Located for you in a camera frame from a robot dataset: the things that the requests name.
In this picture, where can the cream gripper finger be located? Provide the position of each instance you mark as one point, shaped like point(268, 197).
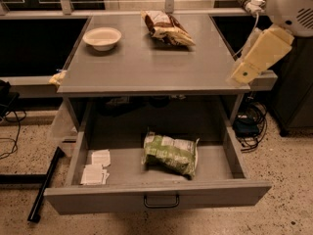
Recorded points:
point(244, 69)
point(270, 47)

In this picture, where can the green jalapeno chip bag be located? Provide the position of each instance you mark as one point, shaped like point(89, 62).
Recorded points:
point(178, 155)

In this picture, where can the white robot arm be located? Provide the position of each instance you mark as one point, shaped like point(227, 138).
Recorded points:
point(277, 23)

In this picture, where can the brown chip bag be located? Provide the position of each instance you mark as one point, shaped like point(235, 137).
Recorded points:
point(166, 28)

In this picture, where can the grey counter cabinet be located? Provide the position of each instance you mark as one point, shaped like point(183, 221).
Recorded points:
point(140, 65)

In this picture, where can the open grey drawer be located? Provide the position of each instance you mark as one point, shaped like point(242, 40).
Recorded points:
point(221, 177)

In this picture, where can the white power strip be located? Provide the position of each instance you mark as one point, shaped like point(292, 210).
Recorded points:
point(253, 7)

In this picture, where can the dark side cabinet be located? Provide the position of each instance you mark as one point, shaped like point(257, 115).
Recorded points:
point(291, 99)

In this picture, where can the white paper bowl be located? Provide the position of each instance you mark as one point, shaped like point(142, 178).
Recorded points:
point(102, 38)

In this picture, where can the white paper packet upper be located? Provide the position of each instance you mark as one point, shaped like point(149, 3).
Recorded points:
point(101, 157)

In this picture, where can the white paper packet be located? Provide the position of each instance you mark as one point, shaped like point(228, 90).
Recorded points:
point(101, 157)
point(94, 174)

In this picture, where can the white paper packet lower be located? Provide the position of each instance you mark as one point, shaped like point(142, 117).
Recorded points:
point(94, 174)

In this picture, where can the yellow sponge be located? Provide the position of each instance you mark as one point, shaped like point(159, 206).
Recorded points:
point(58, 78)

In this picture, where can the black device left edge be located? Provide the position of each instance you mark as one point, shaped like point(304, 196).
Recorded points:
point(7, 98)

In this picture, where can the black floor bar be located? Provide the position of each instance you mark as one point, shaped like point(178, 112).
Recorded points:
point(34, 215)

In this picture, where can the black drawer handle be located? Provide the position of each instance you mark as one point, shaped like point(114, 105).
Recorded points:
point(161, 202)

